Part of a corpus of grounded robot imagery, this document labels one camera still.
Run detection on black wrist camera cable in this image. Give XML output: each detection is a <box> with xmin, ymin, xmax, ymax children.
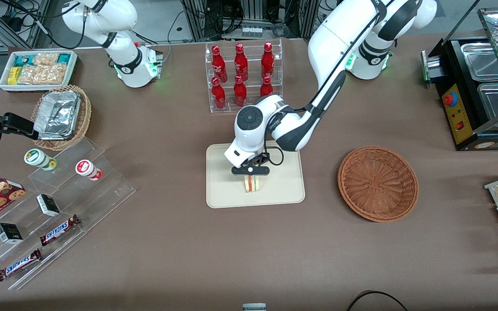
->
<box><xmin>265</xmin><ymin>146</ymin><xmax>285</xmax><ymax>167</ymax></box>

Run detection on small black box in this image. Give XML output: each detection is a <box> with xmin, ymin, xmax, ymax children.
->
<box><xmin>36</xmin><ymin>194</ymin><xmax>61</xmax><ymax>217</ymax></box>
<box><xmin>0</xmin><ymin>222</ymin><xmax>24</xmax><ymax>245</ymax></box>

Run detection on brown Snickers bar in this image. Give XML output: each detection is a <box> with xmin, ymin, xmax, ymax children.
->
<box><xmin>0</xmin><ymin>248</ymin><xmax>42</xmax><ymax>282</ymax></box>
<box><xmin>39</xmin><ymin>214</ymin><xmax>80</xmax><ymax>247</ymax></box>

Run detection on aluminium frame structure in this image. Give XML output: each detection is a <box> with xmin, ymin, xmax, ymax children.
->
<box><xmin>0</xmin><ymin>0</ymin><xmax>51</xmax><ymax>53</ymax></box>

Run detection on triangle sandwich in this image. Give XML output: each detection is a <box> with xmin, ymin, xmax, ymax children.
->
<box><xmin>243</xmin><ymin>175</ymin><xmax>262</xmax><ymax>194</ymax></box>

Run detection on clear acrylic stepped shelf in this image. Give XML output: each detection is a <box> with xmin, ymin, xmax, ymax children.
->
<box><xmin>0</xmin><ymin>137</ymin><xmax>137</xmax><ymax>291</ymax></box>

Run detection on clear acrylic bottle rack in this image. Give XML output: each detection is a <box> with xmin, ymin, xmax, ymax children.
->
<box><xmin>205</xmin><ymin>39</ymin><xmax>283</xmax><ymax>114</ymax></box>

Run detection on black yellow food warmer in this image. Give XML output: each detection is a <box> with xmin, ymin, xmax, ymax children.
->
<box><xmin>421</xmin><ymin>0</ymin><xmax>498</xmax><ymax>151</ymax></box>

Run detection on black cable loop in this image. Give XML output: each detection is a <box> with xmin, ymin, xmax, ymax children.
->
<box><xmin>346</xmin><ymin>290</ymin><xmax>409</xmax><ymax>311</ymax></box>

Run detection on white rectangular snack bin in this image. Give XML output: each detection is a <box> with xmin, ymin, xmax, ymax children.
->
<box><xmin>0</xmin><ymin>50</ymin><xmax>79</xmax><ymax>92</ymax></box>

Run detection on clear bagged puffed snack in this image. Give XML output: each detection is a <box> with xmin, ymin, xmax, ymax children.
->
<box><xmin>18</xmin><ymin>64</ymin><xmax>68</xmax><ymax>85</ymax></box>
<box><xmin>34</xmin><ymin>52</ymin><xmax>60</xmax><ymax>66</ymax></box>

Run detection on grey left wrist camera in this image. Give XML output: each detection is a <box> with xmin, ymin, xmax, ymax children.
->
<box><xmin>231</xmin><ymin>165</ymin><xmax>271</xmax><ymax>176</ymax></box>

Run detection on cream plastic serving tray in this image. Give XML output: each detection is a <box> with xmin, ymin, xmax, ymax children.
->
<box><xmin>206</xmin><ymin>143</ymin><xmax>306</xmax><ymax>209</ymax></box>

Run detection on green lid cup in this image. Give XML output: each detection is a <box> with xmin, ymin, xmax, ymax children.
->
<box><xmin>24</xmin><ymin>148</ymin><xmax>57</xmax><ymax>171</ymax></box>

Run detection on round brown wicker basket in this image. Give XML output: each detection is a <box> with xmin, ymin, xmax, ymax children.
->
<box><xmin>338</xmin><ymin>146</ymin><xmax>419</xmax><ymax>223</ymax></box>

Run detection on light wicker basket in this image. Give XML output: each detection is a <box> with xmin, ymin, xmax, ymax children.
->
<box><xmin>31</xmin><ymin>85</ymin><xmax>92</xmax><ymax>151</ymax></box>

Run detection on red lid cup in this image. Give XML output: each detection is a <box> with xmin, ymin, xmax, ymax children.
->
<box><xmin>75</xmin><ymin>159</ymin><xmax>103</xmax><ymax>181</ymax></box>

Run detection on stacked foil containers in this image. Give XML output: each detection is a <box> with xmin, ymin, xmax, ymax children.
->
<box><xmin>34</xmin><ymin>90</ymin><xmax>81</xmax><ymax>140</ymax></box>

